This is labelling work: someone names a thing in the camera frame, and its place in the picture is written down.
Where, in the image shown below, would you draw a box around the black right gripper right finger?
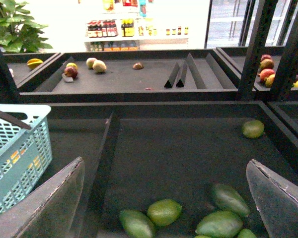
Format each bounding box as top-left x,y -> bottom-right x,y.
246,160 -> 298,238

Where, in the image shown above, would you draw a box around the green avocado bottom right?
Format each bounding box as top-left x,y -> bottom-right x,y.
195,211 -> 243,238

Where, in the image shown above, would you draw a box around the stocked grocery shelf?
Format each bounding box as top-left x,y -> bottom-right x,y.
80,0 -> 189,52

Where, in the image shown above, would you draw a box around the black fruit display shelf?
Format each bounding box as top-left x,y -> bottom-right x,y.
0,0 -> 298,238

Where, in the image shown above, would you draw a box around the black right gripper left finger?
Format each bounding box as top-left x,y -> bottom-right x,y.
0,157 -> 85,238

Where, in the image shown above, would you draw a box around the green potted plant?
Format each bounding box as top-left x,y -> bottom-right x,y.
0,0 -> 52,54

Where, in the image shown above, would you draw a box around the green avocado upper right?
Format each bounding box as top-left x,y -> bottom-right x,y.
211,183 -> 250,218

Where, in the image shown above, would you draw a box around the light blue plastic basket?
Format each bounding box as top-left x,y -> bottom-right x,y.
0,104 -> 53,214

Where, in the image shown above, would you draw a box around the green lime near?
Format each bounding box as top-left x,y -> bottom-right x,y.
147,199 -> 182,227

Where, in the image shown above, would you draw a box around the dark red pomegranate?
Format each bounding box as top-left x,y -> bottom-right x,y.
64,66 -> 78,79

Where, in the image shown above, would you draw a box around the yellow star fruit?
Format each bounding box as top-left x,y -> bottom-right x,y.
27,58 -> 43,70

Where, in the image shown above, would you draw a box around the green lime far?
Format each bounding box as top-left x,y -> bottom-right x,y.
241,119 -> 265,139

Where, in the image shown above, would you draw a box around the green avocado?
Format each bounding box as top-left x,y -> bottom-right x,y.
195,211 -> 243,238
211,183 -> 250,218
119,209 -> 156,238

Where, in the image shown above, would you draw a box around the black triangular shelf dividers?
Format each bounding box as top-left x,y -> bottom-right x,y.
164,54 -> 236,90

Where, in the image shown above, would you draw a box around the brown kiwi fruit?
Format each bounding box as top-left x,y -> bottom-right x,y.
133,62 -> 144,70

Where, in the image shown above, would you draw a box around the green lime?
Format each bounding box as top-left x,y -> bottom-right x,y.
241,119 -> 265,139
147,199 -> 182,227

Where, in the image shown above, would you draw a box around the green avocado bottom left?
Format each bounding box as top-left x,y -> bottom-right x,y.
119,209 -> 156,238

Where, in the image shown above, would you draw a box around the red mango pile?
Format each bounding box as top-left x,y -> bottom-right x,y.
257,54 -> 298,88

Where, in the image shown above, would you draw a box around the glass door refrigerator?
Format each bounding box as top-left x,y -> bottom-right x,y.
204,0 -> 298,49

